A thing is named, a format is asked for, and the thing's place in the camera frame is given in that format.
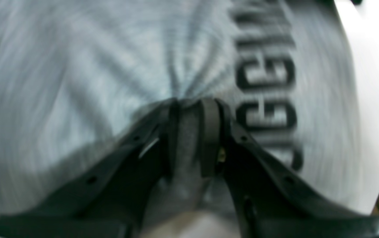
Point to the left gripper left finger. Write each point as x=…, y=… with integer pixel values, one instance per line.
x=109, y=200

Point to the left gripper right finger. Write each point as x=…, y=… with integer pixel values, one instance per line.
x=270, y=200

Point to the grey t-shirt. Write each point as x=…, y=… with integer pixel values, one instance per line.
x=75, y=75

